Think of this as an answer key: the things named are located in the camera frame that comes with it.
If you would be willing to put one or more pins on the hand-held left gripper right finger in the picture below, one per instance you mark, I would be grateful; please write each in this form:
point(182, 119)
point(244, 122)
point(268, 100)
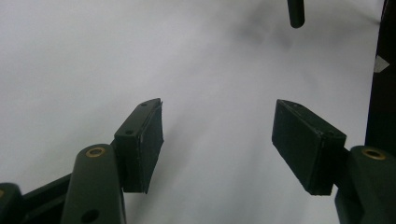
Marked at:
point(306, 146)

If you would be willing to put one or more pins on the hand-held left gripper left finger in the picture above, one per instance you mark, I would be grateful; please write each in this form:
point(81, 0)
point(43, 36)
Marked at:
point(140, 149)

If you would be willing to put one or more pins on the white paper tag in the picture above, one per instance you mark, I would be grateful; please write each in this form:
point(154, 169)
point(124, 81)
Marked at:
point(380, 63)

